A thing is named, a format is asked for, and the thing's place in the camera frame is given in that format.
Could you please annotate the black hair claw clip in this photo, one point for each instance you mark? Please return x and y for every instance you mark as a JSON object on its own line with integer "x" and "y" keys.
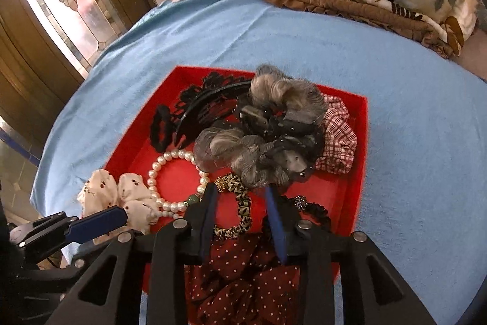
{"x": 198, "y": 108}

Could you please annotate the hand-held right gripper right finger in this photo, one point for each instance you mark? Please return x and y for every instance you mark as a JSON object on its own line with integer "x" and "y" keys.
{"x": 276, "y": 226}

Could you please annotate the black beaded scrunchie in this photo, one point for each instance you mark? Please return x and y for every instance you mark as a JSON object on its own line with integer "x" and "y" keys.
{"x": 315, "y": 212}

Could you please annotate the brown ruffled blanket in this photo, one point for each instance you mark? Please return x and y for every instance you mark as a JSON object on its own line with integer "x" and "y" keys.
{"x": 304, "y": 1}

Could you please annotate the leopard print scrunchie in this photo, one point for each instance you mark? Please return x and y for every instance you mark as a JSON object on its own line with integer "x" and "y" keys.
{"x": 243, "y": 203}

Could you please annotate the white dotted scrunchie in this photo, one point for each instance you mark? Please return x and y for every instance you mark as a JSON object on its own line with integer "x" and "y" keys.
{"x": 133, "y": 191}

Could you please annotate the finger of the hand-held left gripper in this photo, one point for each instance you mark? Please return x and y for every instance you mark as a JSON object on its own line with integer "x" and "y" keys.
{"x": 99, "y": 224}
{"x": 49, "y": 273}

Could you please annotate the red box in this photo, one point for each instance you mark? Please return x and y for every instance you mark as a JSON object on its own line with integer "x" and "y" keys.
{"x": 179, "y": 172}

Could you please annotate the blue bed sheet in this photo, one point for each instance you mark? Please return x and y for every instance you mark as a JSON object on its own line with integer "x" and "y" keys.
{"x": 411, "y": 157}

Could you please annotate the red plaid scrunchie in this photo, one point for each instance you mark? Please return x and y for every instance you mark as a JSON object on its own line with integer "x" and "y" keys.
{"x": 338, "y": 134}

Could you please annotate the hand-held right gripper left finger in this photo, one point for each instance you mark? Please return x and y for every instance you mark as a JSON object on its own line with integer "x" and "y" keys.
{"x": 211, "y": 218}

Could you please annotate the dark red polka dot scrunchie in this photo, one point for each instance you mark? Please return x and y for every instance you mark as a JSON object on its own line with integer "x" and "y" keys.
{"x": 243, "y": 283}

